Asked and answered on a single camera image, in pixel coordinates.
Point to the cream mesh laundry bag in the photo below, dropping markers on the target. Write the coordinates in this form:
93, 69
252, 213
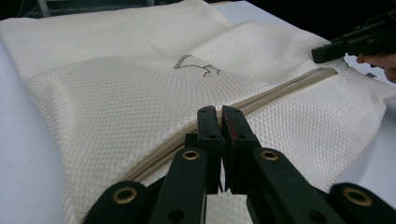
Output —
109, 109

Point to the white metal desk frame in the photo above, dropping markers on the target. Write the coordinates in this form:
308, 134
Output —
43, 7

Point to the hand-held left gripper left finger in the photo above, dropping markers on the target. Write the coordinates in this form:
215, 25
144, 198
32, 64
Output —
209, 140

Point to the white table mat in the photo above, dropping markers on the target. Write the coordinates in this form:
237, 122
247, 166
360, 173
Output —
25, 155

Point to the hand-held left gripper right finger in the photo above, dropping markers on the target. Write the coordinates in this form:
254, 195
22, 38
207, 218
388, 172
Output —
241, 146

